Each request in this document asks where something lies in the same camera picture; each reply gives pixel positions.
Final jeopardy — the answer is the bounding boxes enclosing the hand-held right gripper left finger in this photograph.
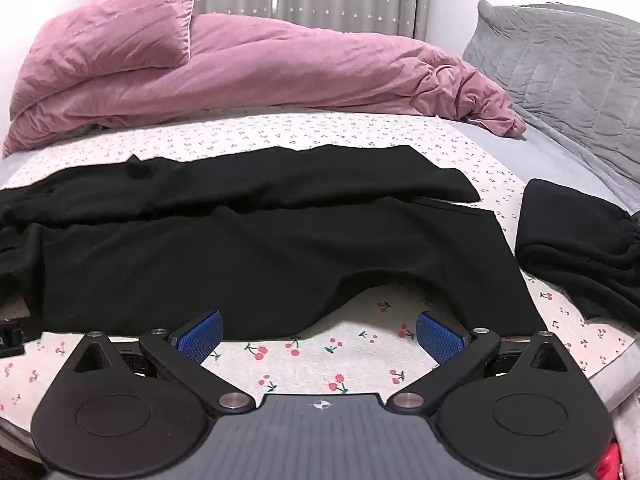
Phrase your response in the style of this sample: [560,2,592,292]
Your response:
[72,309,256,417]

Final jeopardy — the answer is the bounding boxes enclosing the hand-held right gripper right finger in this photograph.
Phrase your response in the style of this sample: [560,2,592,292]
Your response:
[385,310,569,418]

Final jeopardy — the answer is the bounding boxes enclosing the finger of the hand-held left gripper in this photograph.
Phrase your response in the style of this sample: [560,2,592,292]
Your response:
[0,317,28,359]

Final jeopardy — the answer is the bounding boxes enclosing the cherry print bed sheet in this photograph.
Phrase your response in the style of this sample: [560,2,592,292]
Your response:
[0,110,623,428]

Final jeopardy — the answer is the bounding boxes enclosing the grey bed sheet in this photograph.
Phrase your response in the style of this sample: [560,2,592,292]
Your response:
[435,115,640,221]

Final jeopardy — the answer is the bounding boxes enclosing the red object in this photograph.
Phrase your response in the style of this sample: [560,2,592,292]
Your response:
[595,441,624,480]

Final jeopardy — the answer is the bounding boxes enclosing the pink duvet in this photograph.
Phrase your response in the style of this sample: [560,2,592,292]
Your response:
[2,12,527,158]

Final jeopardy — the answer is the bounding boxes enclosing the grey quilted headboard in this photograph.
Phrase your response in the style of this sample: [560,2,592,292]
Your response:
[462,0,640,201]

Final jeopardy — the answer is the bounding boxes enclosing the pink pillow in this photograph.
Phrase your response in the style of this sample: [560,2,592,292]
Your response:
[9,0,206,121]

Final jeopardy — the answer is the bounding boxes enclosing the folded black drawstring pants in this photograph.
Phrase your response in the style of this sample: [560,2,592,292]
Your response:
[515,178,640,321]

